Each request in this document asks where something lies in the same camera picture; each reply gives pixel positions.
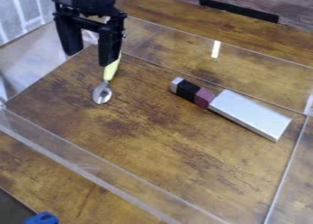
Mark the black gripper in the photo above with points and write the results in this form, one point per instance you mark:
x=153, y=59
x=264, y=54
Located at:
x=96, y=15

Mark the black strip on table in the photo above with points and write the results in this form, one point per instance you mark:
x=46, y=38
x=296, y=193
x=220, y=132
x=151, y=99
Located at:
x=240, y=10

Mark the blue object at bottom edge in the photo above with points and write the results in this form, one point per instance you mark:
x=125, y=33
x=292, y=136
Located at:
x=42, y=218

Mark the spoon with yellow handle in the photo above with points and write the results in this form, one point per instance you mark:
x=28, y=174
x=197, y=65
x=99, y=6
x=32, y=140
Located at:
x=102, y=92

